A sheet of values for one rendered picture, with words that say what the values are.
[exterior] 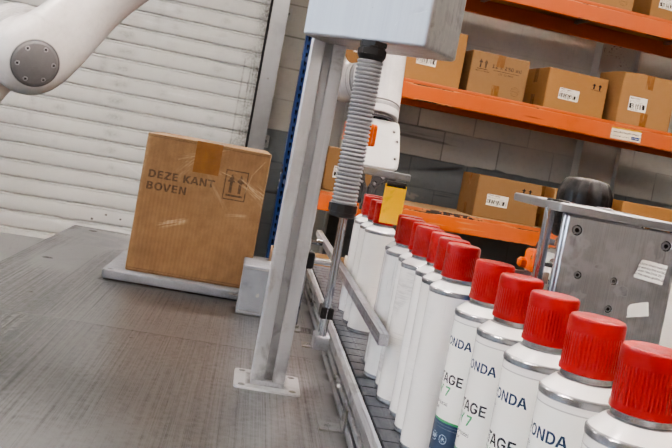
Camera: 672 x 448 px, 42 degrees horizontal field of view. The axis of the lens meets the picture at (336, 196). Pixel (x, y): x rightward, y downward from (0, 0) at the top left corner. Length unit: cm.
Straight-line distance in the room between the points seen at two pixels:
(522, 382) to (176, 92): 498
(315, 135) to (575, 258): 49
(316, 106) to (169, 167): 63
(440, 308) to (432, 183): 511
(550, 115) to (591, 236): 455
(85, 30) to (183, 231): 49
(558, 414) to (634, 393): 8
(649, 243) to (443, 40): 40
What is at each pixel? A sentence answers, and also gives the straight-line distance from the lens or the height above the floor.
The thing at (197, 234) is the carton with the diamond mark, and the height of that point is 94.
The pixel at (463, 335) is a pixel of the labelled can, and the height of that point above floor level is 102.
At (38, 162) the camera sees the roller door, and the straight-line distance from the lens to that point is 555.
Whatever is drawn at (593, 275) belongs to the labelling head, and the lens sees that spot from 78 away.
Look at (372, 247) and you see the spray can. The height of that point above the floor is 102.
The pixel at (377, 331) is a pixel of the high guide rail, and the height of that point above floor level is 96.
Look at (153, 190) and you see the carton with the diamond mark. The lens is 174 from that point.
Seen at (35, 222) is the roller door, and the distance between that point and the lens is 557.
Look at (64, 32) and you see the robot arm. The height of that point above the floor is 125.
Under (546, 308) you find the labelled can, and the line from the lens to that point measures 60.
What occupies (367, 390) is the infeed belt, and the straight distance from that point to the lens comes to 107.
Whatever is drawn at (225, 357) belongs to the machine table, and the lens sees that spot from 130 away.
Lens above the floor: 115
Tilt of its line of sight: 3 degrees down
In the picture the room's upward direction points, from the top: 11 degrees clockwise
